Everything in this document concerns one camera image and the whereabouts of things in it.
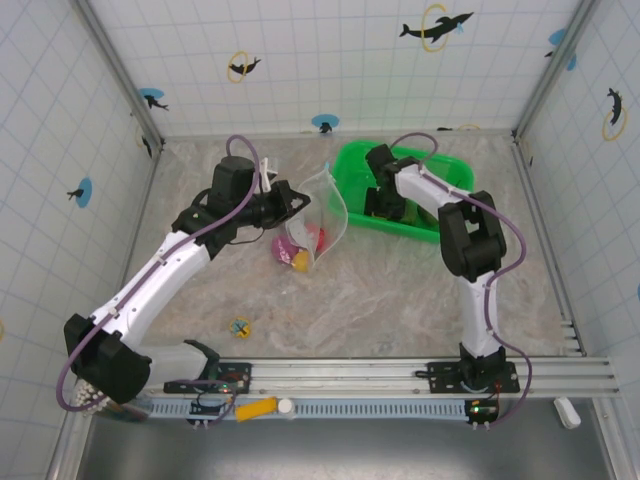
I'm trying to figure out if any green toy pepper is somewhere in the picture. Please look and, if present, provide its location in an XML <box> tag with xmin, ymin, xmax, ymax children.
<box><xmin>402</xmin><ymin>202</ymin><xmax>436</xmax><ymax>231</ymax></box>

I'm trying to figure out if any red toy vegetable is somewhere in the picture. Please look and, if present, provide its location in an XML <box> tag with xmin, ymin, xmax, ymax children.
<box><xmin>304</xmin><ymin>224</ymin><xmax>331</xmax><ymax>251</ymax></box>

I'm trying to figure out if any clear zip-top plastic bag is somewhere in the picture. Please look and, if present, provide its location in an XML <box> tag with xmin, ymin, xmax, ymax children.
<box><xmin>271</xmin><ymin>162</ymin><xmax>350</xmax><ymax>274</ymax></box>

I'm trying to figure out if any green perforated plastic basket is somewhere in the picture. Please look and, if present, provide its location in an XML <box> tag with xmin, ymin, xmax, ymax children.
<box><xmin>327</xmin><ymin>140</ymin><xmax>476</xmax><ymax>245</ymax></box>

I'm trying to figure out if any yellow flat object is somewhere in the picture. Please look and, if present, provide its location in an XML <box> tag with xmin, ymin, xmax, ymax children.
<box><xmin>234</xmin><ymin>397</ymin><xmax>279</xmax><ymax>424</ymax></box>

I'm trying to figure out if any small circuit board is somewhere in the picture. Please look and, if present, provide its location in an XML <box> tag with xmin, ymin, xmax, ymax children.
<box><xmin>188</xmin><ymin>392</ymin><xmax>239</xmax><ymax>426</ymax></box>
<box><xmin>464</xmin><ymin>398</ymin><xmax>500</xmax><ymax>426</ymax></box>

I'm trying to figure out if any white peg cluster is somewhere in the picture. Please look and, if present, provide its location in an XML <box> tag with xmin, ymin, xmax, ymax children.
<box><xmin>73</xmin><ymin>380</ymin><xmax>109</xmax><ymax>415</ymax></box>

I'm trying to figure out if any white plastic block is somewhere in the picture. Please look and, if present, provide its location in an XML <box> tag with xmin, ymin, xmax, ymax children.
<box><xmin>552</xmin><ymin>397</ymin><xmax>582</xmax><ymax>430</ymax></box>

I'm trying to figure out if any aluminium frame bar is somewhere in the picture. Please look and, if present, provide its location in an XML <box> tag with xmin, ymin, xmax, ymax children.
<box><xmin>74</xmin><ymin>0</ymin><xmax>165</xmax><ymax>151</ymax></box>
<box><xmin>512</xmin><ymin>0</ymin><xmax>601</xmax><ymax>141</ymax></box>
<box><xmin>47</xmin><ymin>144</ymin><xmax>166</xmax><ymax>480</ymax></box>
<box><xmin>512</xmin><ymin>139</ymin><xmax>624</xmax><ymax>480</ymax></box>

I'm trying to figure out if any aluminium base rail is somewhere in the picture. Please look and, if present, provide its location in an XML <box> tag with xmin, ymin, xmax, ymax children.
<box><xmin>149</xmin><ymin>355</ymin><xmax>624</xmax><ymax>401</ymax></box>

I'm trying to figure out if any light blue slotted cable duct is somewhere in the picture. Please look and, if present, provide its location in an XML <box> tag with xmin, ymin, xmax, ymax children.
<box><xmin>134</xmin><ymin>397</ymin><xmax>471</xmax><ymax>420</ymax></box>

